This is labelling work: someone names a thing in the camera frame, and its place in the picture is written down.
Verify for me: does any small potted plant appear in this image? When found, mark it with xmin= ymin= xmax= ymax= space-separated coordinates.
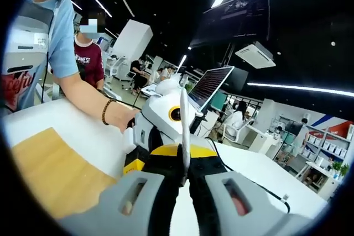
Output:
xmin=330 ymin=160 xmax=350 ymax=179

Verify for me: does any white table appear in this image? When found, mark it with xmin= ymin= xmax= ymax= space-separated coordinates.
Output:
xmin=2 ymin=97 xmax=330 ymax=236

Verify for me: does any small wooden board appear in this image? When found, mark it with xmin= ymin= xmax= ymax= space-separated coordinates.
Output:
xmin=12 ymin=127 xmax=119 ymax=219

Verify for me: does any black desk monitor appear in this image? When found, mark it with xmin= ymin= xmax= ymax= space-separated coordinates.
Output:
xmin=221 ymin=67 xmax=249 ymax=96

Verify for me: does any black cable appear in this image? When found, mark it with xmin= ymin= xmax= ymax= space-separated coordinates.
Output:
xmin=204 ymin=136 xmax=291 ymax=214

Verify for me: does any person in blue shirt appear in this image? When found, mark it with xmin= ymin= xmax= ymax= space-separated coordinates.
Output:
xmin=2 ymin=0 xmax=81 ymax=115

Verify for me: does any hanging black monitor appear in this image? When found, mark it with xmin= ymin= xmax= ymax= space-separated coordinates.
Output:
xmin=190 ymin=0 xmax=271 ymax=49

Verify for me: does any white cabinet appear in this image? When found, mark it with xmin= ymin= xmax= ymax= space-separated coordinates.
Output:
xmin=243 ymin=125 xmax=280 ymax=155

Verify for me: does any person's left hand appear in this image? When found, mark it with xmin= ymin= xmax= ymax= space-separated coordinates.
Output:
xmin=116 ymin=108 xmax=142 ymax=134

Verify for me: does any white chest device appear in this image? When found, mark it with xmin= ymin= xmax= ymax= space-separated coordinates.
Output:
xmin=2 ymin=14 xmax=54 ymax=82

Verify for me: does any white office chair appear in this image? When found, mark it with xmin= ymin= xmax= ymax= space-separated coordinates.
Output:
xmin=221 ymin=111 xmax=259 ymax=144

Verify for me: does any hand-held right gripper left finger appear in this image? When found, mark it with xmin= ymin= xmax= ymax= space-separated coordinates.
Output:
xmin=59 ymin=144 xmax=184 ymax=236

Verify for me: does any ceiling air conditioner unit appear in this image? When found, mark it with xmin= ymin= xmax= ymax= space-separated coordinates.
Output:
xmin=234 ymin=41 xmax=277 ymax=70

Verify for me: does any white storage shelf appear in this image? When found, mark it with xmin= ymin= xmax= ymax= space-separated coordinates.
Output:
xmin=304 ymin=121 xmax=354 ymax=165

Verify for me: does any beaded bracelet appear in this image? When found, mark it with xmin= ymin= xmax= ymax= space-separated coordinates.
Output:
xmin=101 ymin=98 xmax=116 ymax=125

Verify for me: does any white background desk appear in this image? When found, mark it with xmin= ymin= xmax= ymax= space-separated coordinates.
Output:
xmin=295 ymin=161 xmax=341 ymax=201

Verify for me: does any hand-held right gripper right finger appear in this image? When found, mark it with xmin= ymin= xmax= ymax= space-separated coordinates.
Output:
xmin=189 ymin=144 xmax=315 ymax=236

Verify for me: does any silver laptop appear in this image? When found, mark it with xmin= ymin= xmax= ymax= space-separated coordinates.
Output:
xmin=186 ymin=66 xmax=236 ymax=113

